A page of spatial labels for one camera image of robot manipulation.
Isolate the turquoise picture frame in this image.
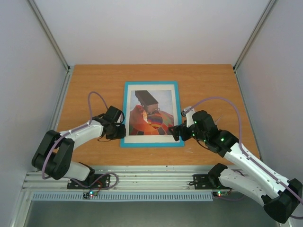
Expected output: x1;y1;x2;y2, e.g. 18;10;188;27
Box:
121;81;184;148

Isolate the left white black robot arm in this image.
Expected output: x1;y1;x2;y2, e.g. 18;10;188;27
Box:
31;106;126;188

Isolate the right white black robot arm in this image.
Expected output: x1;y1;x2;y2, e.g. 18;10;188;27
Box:
169;110;303;224

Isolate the right circuit board with LEDs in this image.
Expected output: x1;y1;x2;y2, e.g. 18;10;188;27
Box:
213;191;231;197

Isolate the circuit board with leds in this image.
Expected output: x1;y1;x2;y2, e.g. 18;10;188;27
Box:
82;191;98;200
213;191;231;197

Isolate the left circuit board with LEDs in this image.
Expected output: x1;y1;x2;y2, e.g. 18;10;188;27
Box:
82;191;98;200

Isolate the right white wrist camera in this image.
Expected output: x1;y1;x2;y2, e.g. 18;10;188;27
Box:
181;106;195;128

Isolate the balloon photo in frame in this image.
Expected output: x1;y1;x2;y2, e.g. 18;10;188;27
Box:
128;90;175;136

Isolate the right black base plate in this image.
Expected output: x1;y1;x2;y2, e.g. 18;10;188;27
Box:
190;174;230;191

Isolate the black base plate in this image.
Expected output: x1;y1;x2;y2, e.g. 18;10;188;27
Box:
67;174;110;190
190;174;230;191

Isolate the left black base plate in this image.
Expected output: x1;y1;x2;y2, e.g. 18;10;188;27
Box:
67;174;110;190

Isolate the grey slotted cable duct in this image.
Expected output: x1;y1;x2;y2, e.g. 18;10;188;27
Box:
32;191;213;202

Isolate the right aluminium corner post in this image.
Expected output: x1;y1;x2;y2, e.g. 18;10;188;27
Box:
233;0;278;74

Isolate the aluminium corner post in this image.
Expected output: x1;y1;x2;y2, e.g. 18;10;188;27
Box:
233;0;278;74
26;0;70;72

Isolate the left aluminium corner post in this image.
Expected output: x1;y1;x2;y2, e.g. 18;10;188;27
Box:
26;0;70;72

